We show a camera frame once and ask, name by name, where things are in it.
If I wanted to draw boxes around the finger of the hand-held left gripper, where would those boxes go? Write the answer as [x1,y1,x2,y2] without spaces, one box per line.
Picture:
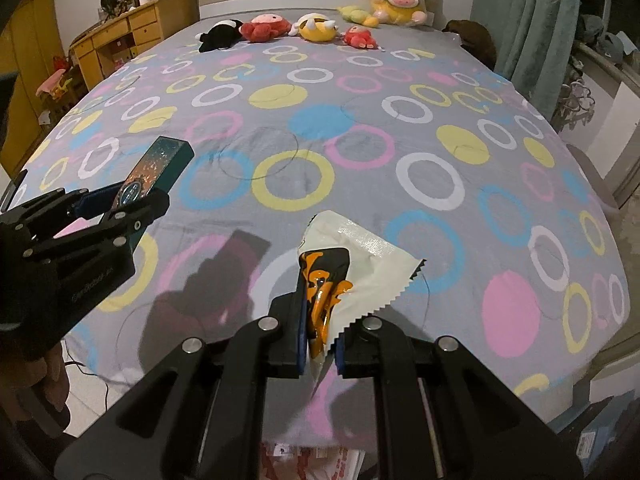
[101,190,172,257]
[30,182,127,222]

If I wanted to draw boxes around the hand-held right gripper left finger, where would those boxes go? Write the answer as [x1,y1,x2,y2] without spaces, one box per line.
[55,255,308,480]

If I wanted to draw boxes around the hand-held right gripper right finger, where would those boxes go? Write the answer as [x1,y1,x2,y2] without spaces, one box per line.
[334,315,586,480]

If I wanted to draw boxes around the teal patterned box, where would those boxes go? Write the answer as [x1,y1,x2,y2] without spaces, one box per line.
[114,136,195,211]

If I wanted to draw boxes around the white orange snack packet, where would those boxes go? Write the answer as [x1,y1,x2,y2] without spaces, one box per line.
[295,210,429,397]

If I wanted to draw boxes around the white red-print plastic bag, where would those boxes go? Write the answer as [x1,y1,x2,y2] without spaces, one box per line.
[261,439,368,480]

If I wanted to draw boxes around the person's left hand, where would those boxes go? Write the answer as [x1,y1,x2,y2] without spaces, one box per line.
[15,342,74,433]

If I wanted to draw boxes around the black phone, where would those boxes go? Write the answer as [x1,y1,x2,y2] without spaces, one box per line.
[0,170,29,212]

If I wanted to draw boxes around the pink yellow toy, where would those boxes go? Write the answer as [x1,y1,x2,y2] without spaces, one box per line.
[36,55,81,101]

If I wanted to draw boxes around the wooden wardrobe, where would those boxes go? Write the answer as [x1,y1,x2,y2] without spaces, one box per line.
[0,0,68,178]

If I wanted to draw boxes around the wooden desk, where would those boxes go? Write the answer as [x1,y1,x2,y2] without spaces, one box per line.
[69,0,201,92]

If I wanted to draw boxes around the black and white plush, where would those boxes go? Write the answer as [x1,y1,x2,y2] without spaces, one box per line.
[196,20,246,54]

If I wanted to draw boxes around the circle-print grey bedsheet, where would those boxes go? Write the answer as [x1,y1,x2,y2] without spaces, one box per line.
[22,22,632,453]

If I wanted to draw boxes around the red crab plush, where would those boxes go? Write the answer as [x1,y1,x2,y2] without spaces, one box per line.
[240,14,293,44]

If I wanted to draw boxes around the yellow bee plush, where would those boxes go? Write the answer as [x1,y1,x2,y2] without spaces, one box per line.
[291,12,338,43]

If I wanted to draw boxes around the blue cardboard box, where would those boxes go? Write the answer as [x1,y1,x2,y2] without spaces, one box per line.
[575,410,632,477]

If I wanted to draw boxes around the small red plush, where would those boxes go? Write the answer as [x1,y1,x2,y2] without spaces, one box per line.
[341,25,383,51]

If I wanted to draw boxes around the green yellow plush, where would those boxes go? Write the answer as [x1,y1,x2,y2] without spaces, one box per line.
[337,5,379,27]

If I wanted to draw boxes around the grey chair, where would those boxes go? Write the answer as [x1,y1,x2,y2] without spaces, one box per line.
[566,142,622,213]

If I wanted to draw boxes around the brown plush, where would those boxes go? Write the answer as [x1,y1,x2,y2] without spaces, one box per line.
[442,19,498,68]

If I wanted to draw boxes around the teal leaf-print curtain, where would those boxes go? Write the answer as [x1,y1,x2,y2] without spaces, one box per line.
[470,0,586,111]

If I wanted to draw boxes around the metal wire rack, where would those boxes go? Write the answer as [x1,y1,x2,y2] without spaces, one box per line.
[555,50,598,133]

